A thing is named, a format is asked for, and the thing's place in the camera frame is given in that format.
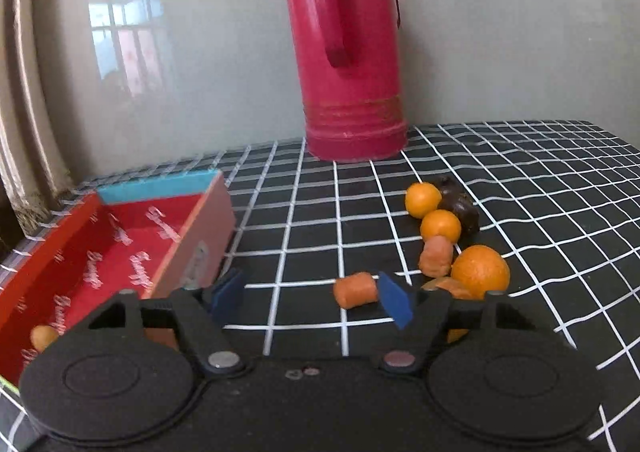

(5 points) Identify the dark brown fruit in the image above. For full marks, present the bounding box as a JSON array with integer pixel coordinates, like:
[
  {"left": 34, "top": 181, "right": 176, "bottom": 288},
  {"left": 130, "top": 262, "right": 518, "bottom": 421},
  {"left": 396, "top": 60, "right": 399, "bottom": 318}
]
[{"left": 432, "top": 176, "right": 481, "bottom": 236}]

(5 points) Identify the large orange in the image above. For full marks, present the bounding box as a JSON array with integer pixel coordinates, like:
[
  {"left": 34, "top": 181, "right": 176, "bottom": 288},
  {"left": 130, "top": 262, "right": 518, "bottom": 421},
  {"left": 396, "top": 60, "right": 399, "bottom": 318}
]
[{"left": 451, "top": 245, "right": 511, "bottom": 301}]

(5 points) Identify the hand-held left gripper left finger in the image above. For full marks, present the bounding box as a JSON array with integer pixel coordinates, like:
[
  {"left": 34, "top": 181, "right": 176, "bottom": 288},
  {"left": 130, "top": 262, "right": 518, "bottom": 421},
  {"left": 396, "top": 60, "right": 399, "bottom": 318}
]
[{"left": 87, "top": 268, "right": 251, "bottom": 378}]

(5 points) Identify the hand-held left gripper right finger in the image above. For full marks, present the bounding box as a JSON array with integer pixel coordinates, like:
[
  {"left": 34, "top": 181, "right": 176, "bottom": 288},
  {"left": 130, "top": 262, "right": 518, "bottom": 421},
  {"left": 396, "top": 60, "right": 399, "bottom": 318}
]
[{"left": 376, "top": 271, "right": 551, "bottom": 375}]

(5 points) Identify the red cardboard box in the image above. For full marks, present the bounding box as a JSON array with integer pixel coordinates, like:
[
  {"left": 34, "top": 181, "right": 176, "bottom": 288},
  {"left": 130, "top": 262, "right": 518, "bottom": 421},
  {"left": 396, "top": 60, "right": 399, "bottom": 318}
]
[{"left": 0, "top": 168, "right": 237, "bottom": 388}]

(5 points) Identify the black white grid tablecloth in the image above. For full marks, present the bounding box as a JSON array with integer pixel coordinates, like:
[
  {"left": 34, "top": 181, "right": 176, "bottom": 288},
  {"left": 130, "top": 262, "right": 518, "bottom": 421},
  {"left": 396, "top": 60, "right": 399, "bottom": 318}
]
[{"left": 0, "top": 119, "right": 640, "bottom": 452}]

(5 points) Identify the red thermos flask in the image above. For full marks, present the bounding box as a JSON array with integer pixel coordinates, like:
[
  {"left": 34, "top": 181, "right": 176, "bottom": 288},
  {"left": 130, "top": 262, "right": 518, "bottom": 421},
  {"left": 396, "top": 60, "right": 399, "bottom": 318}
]
[{"left": 278, "top": 0, "right": 408, "bottom": 163}]

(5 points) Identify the small orange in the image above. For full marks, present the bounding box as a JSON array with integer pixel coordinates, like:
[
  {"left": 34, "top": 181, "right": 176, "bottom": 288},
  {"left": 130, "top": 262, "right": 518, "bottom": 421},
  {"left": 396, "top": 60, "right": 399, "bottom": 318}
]
[
  {"left": 404, "top": 182, "right": 441, "bottom": 219},
  {"left": 31, "top": 325, "right": 60, "bottom": 352},
  {"left": 420, "top": 209, "right": 462, "bottom": 244}
]

